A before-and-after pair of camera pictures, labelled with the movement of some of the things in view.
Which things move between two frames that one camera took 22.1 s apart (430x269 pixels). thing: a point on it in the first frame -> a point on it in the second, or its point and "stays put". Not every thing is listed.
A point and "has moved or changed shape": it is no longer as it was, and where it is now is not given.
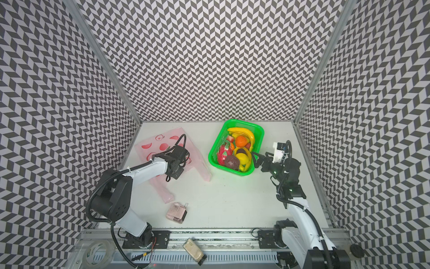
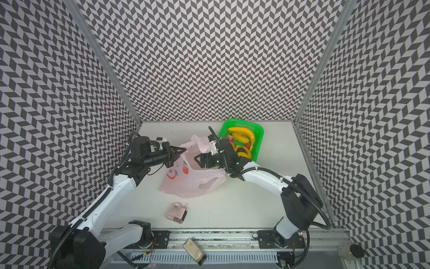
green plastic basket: (258, 135) stays put
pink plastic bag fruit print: (197, 166) has moved or changed shape
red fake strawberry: (230, 138) stays put
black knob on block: (357, 250) stays put
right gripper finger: (265, 161) -> (202, 159)
